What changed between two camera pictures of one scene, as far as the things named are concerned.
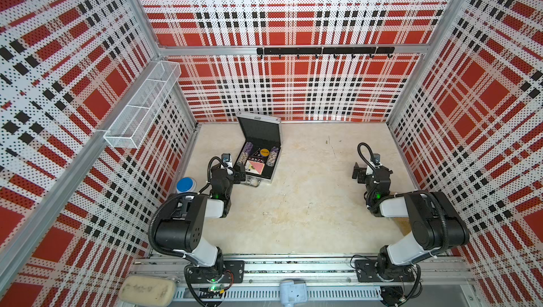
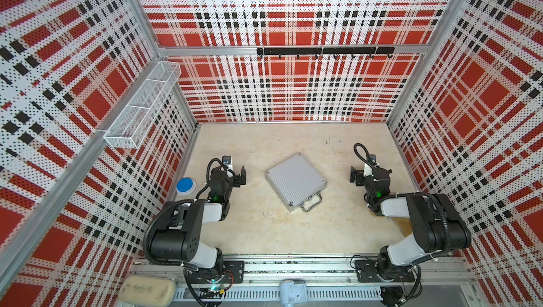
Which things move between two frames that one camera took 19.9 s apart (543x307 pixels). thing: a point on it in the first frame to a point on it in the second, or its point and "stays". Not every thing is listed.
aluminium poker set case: [261, 153] to [296, 182]
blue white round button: [186, 184] stays
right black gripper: [360, 172] stays
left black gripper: [238, 175] stays
